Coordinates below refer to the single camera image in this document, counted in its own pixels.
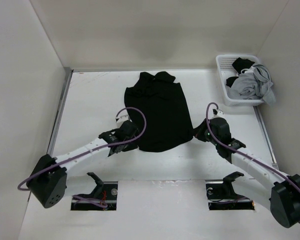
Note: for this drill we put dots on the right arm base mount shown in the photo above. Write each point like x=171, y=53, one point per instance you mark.
x=222, y=197

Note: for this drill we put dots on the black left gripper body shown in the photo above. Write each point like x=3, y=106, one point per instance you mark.
x=129, y=146

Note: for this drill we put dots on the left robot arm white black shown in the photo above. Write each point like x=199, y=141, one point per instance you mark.
x=53, y=177

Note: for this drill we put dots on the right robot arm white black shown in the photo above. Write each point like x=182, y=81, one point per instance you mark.
x=275, y=190

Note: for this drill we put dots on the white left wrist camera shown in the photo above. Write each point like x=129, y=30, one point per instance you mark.
x=121, y=119

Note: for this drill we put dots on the black tank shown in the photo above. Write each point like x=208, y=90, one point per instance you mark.
x=158, y=106
x=240, y=65

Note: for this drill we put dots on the white plastic laundry basket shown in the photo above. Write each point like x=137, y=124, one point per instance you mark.
x=225, y=70

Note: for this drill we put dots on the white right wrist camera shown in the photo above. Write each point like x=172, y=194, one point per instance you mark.
x=217, y=113

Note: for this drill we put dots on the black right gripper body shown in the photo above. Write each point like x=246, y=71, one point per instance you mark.
x=204, y=134

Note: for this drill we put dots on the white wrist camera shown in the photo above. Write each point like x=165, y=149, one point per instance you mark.
x=121, y=119
x=217, y=113

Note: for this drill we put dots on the grey tank top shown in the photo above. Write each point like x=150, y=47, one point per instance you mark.
x=254, y=84

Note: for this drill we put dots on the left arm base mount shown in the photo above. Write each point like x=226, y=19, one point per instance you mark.
x=90, y=193

